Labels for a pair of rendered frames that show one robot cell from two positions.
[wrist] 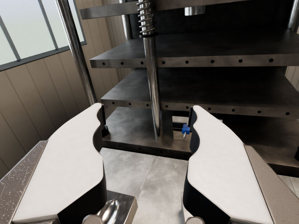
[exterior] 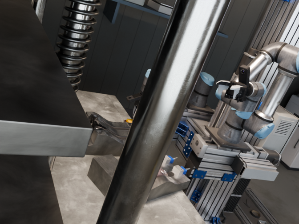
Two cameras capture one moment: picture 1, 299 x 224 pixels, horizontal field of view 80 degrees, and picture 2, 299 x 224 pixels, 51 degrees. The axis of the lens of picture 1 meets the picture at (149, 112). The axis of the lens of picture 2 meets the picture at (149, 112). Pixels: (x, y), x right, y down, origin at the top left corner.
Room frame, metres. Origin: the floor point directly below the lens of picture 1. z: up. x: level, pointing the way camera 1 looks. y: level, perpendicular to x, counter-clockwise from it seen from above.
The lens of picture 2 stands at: (1.36, 0.56, 1.74)
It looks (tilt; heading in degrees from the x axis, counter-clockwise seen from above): 21 degrees down; 215
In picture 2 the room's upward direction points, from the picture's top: 21 degrees clockwise
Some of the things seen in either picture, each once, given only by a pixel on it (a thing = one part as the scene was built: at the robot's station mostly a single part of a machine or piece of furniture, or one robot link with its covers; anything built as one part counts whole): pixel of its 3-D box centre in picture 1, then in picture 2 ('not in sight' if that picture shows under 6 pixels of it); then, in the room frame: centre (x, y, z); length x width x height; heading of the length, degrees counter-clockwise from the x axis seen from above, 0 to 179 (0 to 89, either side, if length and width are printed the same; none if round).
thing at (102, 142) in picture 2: not in sight; (108, 133); (0.10, -0.55, 0.87); 0.50 x 0.26 x 0.14; 158
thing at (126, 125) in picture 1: (193, 116); not in sight; (1.14, -0.33, 0.75); 1.30 x 0.84 x 0.06; 68
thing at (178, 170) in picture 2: not in sight; (182, 170); (-0.11, -0.12, 0.85); 0.13 x 0.05 x 0.05; 175
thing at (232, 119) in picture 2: not in sight; (240, 114); (-0.46, -0.08, 1.20); 0.13 x 0.12 x 0.14; 86
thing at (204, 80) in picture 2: not in sight; (204, 82); (-0.71, -0.53, 1.20); 0.13 x 0.12 x 0.14; 87
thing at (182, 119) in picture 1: (200, 108); not in sight; (1.05, -0.34, 0.87); 0.50 x 0.27 x 0.17; 158
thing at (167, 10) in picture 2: not in sight; (166, 8); (-1.41, -1.66, 1.53); 0.35 x 0.34 x 0.09; 150
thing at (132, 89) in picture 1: (194, 82); not in sight; (1.19, -0.35, 1.01); 1.10 x 0.74 x 0.05; 68
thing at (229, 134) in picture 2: not in sight; (231, 130); (-0.46, -0.09, 1.09); 0.15 x 0.15 x 0.10
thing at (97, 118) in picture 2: not in sight; (113, 127); (0.09, -0.53, 0.92); 0.35 x 0.16 x 0.09; 158
